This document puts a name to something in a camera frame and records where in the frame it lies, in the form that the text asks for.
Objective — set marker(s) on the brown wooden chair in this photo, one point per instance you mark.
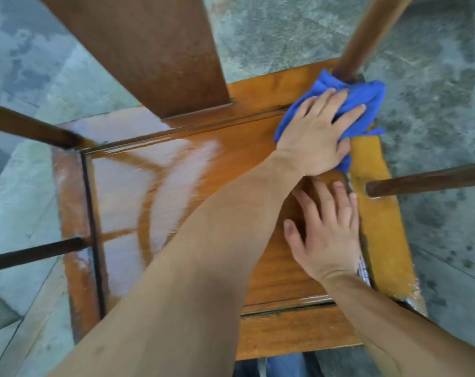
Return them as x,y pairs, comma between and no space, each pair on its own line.
237,160

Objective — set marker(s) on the blue jeans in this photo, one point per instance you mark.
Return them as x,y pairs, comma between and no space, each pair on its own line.
284,365

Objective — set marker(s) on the person's left hand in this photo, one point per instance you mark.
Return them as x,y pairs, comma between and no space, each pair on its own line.
308,141

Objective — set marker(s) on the white checked cloth scrap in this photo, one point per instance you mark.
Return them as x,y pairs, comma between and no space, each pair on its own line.
364,270

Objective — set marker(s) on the person's right middle finger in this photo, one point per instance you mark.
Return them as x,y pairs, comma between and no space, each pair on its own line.
324,198

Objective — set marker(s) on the person's left thumb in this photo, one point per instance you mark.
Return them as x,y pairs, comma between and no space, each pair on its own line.
342,150

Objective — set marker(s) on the person's right forearm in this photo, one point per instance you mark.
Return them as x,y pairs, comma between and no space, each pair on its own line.
394,329

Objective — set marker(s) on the person's left middle finger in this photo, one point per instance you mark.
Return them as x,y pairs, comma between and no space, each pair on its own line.
333,101

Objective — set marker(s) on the person's left forearm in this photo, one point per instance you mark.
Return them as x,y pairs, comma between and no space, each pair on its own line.
190,266

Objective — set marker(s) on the person's right hand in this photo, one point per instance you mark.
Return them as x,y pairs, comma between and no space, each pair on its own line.
327,243

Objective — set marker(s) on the person's right thumb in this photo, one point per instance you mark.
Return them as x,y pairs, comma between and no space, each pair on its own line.
293,235

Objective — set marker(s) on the person's right little finger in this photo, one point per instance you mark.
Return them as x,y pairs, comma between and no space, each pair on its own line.
353,210

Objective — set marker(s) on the blue cleaning cloth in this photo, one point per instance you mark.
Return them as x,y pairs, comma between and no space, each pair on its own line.
363,96

